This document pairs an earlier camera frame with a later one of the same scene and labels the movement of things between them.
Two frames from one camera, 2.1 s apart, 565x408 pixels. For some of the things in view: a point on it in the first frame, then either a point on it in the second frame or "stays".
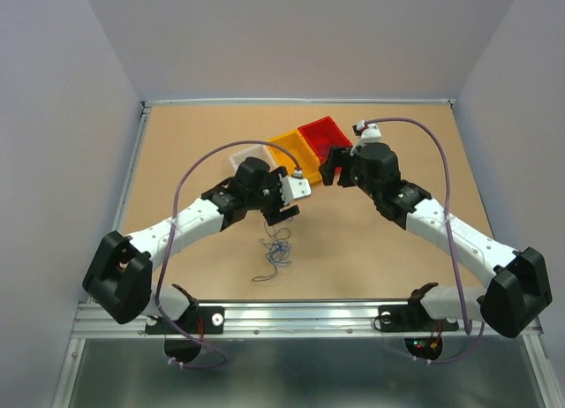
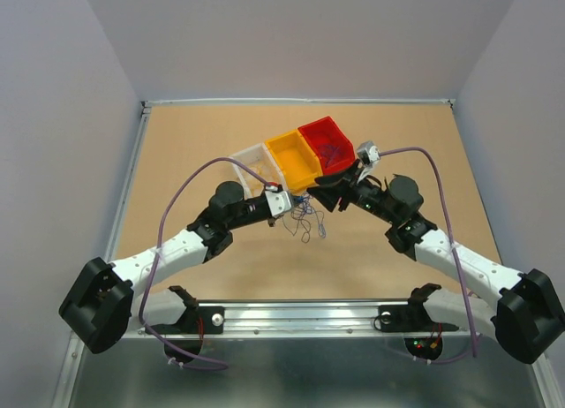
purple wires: (323, 151) stays
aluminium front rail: (278, 321) stays
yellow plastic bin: (308, 158) stays
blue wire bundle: (279, 250) -> (301, 212)
